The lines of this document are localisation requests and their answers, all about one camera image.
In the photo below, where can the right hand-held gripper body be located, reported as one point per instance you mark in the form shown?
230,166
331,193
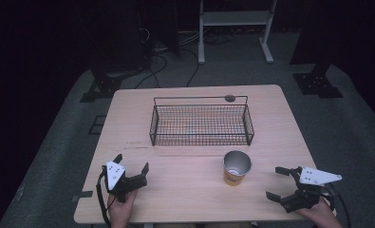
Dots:
316,176

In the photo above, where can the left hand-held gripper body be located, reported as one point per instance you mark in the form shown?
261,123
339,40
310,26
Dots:
115,173

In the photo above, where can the person's left hand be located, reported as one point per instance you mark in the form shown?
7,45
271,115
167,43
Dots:
121,212

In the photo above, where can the person's right hand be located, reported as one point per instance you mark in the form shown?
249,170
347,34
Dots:
322,217

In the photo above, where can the orange paper cup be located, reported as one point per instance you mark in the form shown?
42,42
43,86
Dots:
234,179

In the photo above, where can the black stand with forked base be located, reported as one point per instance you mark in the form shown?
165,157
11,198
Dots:
104,86

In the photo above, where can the dark round disc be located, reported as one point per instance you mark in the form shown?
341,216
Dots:
229,98

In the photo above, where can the black stand with square base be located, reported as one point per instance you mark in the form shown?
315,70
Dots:
318,84

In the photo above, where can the dark equipment tower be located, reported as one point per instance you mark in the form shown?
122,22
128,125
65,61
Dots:
125,34

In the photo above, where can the white metal stand frame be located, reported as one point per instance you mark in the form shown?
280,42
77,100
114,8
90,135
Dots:
234,18

